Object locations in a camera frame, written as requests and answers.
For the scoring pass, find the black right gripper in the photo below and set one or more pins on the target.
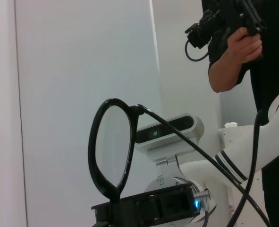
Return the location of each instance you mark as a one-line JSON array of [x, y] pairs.
[[153, 208]]

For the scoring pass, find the black round-lens glasses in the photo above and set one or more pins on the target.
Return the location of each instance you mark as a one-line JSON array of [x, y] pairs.
[[92, 160]]

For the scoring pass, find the black handheld controller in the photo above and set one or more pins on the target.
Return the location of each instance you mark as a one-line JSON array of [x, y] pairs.
[[224, 16]]

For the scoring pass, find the person's bare forearm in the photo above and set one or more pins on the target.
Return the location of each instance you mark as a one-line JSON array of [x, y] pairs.
[[222, 75]]

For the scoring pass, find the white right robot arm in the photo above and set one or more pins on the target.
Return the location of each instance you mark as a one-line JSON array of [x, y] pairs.
[[266, 132]]

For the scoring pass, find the person's bare hand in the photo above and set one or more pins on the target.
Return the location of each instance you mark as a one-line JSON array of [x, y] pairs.
[[244, 47]]

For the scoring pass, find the white paper cup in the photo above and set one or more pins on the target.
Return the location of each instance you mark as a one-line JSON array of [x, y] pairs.
[[231, 124]]

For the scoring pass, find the person in black clothes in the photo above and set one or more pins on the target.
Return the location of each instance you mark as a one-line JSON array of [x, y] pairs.
[[276, 59]]

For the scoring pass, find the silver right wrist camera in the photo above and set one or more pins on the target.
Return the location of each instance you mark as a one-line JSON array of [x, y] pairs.
[[177, 144]]

